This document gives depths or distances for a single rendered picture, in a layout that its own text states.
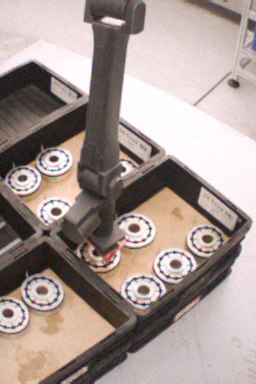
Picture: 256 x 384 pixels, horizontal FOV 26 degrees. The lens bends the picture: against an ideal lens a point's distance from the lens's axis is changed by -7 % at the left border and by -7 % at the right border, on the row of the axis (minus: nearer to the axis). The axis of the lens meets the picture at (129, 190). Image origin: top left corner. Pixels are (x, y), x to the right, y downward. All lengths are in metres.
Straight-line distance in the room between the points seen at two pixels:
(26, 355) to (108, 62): 0.66
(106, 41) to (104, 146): 0.22
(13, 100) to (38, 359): 0.91
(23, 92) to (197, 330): 0.94
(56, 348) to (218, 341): 0.44
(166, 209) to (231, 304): 0.32
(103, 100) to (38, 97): 0.79
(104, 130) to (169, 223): 0.47
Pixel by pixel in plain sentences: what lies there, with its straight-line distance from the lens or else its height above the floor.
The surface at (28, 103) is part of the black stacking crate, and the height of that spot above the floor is 0.83.
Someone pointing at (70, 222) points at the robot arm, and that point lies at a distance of 1.12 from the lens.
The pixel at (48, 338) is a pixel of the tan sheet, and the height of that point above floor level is 0.83.
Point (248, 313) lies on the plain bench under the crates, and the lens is 1.49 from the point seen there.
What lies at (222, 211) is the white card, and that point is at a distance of 1.41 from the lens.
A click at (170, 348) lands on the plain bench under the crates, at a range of 1.39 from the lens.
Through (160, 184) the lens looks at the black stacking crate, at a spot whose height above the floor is 0.85.
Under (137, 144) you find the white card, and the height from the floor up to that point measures 0.90.
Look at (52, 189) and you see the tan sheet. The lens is 1.50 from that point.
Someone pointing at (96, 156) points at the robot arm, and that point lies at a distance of 1.07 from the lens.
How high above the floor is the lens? 1.94
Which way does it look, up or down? 48 degrees down
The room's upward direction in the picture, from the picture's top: 7 degrees clockwise
